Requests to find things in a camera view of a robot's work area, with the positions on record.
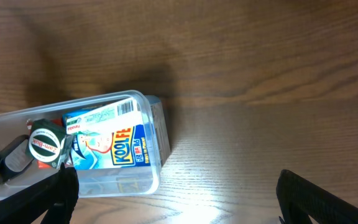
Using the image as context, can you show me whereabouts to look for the red medicine box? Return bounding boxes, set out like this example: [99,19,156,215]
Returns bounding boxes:
[26,118,74,169]

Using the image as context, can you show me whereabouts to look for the white green box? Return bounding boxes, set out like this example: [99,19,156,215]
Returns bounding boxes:
[66,98,143,134]

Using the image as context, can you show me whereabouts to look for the clear plastic container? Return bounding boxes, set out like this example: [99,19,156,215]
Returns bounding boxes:
[0,90,171,200]

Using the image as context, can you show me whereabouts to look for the blue cool fever box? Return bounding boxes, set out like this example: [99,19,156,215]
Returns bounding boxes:
[63,106,150,170]

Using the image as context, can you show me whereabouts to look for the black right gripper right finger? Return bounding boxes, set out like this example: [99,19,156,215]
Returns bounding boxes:
[276,169,358,224]

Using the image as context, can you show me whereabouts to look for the small green square box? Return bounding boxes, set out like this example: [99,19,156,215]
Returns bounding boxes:
[25,118,75,170]

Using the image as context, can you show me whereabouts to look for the white capped dark bottle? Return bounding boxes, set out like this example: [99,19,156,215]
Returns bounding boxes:
[0,134,34,188]

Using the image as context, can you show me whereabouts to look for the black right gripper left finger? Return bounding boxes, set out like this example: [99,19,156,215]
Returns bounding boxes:
[0,167,79,224]

